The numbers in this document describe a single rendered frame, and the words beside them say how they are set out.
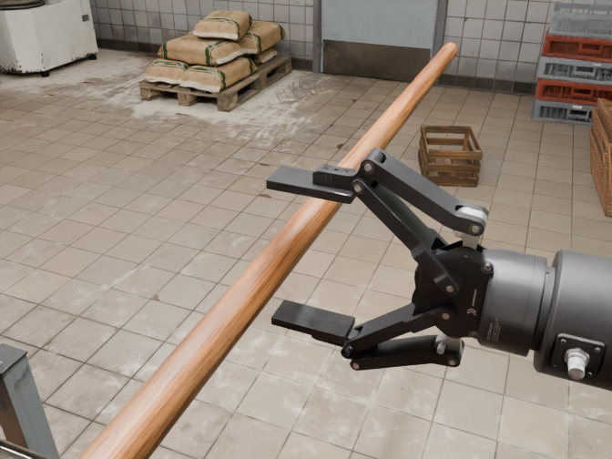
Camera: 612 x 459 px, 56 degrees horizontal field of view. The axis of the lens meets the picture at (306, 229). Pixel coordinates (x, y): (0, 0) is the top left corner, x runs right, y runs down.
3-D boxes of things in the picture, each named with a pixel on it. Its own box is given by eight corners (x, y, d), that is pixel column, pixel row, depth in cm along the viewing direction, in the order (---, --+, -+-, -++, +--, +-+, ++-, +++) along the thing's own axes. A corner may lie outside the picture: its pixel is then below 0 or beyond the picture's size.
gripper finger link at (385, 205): (446, 300, 43) (462, 290, 42) (343, 190, 42) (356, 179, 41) (455, 271, 46) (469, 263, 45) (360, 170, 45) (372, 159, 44)
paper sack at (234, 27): (239, 45, 440) (238, 22, 431) (192, 43, 443) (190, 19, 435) (255, 30, 493) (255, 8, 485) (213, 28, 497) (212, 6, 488)
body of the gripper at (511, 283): (550, 289, 38) (409, 259, 41) (525, 384, 42) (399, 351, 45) (554, 234, 44) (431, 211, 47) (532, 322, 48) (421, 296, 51)
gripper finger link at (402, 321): (454, 277, 47) (464, 290, 47) (351, 323, 53) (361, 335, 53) (445, 305, 43) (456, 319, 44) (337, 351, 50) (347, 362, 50)
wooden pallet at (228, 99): (229, 112, 436) (228, 94, 429) (140, 99, 462) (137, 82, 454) (291, 72, 532) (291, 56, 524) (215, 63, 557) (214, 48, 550)
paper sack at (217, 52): (246, 60, 458) (245, 38, 449) (218, 70, 429) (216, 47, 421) (185, 53, 484) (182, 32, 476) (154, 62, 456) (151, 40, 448)
